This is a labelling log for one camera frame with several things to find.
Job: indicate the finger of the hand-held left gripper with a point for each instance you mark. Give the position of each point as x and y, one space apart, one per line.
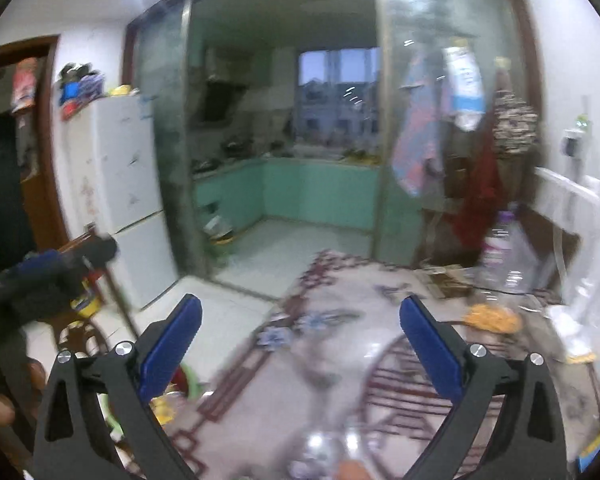
42 262
100 251

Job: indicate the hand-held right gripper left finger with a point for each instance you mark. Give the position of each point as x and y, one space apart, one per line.
170 350

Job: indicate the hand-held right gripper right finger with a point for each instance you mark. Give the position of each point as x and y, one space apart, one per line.
432 350

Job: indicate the red bin with green rim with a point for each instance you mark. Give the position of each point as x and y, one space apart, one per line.
192 385

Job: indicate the person's left hand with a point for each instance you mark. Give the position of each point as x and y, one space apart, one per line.
0 407

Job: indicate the carved wooden chair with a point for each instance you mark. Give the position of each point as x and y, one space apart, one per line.
120 300

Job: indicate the yellow plastic toy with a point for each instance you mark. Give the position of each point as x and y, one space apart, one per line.
87 305

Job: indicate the bag of orange snacks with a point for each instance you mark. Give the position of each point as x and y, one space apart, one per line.
492 319

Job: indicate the brown snack packet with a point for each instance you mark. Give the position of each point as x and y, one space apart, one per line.
447 282

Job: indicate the white refrigerator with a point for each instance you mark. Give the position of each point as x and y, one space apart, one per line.
125 185

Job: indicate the clear bottle with purple label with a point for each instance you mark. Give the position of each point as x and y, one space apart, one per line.
497 255

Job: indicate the green yellow kitchen bin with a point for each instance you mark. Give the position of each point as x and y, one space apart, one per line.
219 237

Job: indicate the clear zip bag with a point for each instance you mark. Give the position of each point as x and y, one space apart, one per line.
527 260

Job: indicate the dark wooden chair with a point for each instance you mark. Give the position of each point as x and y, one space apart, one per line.
545 240

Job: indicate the blue purple plastic basket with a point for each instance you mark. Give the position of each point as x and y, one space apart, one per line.
82 92

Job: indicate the yellow plastic item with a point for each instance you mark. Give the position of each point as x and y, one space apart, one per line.
122 91

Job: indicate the red cloth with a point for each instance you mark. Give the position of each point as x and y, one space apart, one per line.
480 195

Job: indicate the white desk lamp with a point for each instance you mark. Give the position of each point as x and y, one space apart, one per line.
585 260

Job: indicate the black range hood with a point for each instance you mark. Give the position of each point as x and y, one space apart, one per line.
220 102

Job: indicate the checkered cloth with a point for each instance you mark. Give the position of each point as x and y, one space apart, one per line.
417 150

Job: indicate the teal kitchen base cabinets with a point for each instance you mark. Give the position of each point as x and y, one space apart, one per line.
305 190

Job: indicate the lettered brown bag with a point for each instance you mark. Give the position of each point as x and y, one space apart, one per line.
515 127

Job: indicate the black charger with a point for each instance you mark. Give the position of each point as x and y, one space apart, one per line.
571 146

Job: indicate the blue white hanging packet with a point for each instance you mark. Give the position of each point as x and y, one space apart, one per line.
465 85

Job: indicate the kitchen window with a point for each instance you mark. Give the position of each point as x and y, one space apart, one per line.
340 95

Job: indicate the glass sliding door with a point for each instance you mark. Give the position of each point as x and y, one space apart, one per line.
430 20

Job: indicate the wall poster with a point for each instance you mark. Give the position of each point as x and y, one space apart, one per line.
24 85

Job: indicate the white wall power strip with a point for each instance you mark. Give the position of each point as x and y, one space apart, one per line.
580 132

